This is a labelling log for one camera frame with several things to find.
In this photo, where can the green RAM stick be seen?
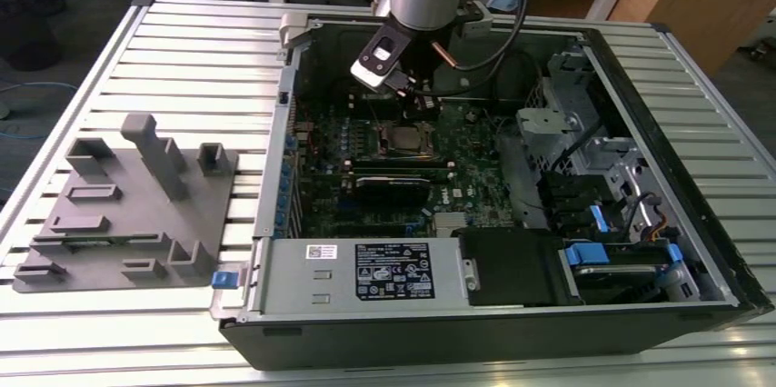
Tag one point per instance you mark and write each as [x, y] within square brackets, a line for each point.
[86, 242]

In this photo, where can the white black wrist webcam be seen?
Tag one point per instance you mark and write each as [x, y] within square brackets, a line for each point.
[378, 55]

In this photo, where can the blue case latch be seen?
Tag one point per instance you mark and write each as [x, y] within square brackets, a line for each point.
[225, 280]

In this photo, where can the black graphics card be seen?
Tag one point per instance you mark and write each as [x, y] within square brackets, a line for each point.
[390, 194]

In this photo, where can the black gray wrist camera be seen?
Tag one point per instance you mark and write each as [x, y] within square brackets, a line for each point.
[475, 23]

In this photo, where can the blue plastic clip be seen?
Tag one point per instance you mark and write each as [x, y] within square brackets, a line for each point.
[598, 219]
[674, 254]

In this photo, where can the black PC case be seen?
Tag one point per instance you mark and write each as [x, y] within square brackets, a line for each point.
[485, 346]

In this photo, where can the silver drive cage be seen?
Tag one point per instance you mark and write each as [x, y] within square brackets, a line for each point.
[542, 120]

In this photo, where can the blue disk carrier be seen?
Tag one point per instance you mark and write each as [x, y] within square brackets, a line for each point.
[586, 254]

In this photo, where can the gray parts rack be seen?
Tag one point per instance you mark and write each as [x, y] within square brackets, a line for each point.
[133, 223]

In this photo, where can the silver power supply unit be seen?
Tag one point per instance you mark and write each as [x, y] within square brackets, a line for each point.
[291, 278]

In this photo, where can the green motherboard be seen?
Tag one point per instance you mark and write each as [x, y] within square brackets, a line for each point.
[478, 187]

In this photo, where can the CPU socket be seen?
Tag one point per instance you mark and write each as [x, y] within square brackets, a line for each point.
[378, 154]

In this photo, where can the silver hard disk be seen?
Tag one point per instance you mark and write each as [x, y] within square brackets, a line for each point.
[611, 271]

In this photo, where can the black office chair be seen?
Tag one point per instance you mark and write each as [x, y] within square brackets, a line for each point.
[33, 42]

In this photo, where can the silver chipset heatsink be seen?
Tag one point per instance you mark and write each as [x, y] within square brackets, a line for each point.
[451, 220]

